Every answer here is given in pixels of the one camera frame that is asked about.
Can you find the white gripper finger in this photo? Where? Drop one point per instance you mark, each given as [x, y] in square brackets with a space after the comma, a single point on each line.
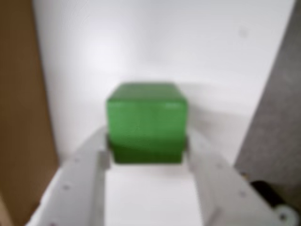
[77, 188]
[225, 195]

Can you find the green cube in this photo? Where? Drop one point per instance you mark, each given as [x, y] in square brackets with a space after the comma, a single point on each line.
[145, 122]

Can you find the brown cardboard box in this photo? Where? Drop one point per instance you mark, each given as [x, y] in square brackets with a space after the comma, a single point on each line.
[21, 106]

